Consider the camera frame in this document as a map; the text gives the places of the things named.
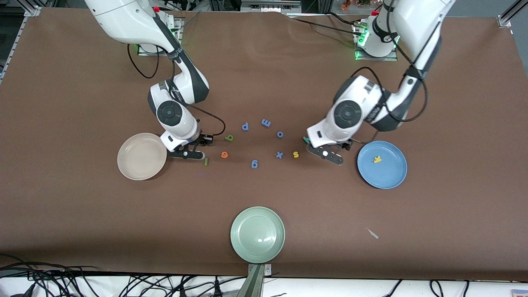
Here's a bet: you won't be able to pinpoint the blue round plate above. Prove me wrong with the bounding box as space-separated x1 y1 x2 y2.
357 141 408 189

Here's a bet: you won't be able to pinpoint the beige round plate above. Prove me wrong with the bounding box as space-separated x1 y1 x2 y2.
117 132 168 181

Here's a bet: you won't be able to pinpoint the brown table cover sheet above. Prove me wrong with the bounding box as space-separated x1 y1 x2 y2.
0 7 528 282

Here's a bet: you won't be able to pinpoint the green round plate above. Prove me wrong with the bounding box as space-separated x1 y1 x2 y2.
230 206 286 264

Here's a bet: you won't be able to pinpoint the orange background object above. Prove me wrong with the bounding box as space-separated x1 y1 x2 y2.
341 0 372 11

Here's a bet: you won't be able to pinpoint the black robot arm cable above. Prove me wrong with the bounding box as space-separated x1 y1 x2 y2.
350 0 429 146
127 43 226 139

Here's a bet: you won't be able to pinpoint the black cable across table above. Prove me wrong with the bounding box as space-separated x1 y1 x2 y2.
289 12 364 38

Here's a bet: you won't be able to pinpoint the metal frame rail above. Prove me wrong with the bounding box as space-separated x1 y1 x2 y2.
240 0 302 14

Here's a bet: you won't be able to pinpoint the black hanging cable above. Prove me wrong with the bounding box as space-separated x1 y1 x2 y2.
382 280 404 297

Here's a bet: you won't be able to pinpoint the aluminium camera mount post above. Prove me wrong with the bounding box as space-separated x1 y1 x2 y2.
236 263 273 297

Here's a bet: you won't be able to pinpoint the tangled black cables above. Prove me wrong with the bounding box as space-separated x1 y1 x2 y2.
0 252 248 297

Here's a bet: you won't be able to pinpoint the aluminium table edge rail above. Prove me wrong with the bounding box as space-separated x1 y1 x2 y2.
0 16 26 83

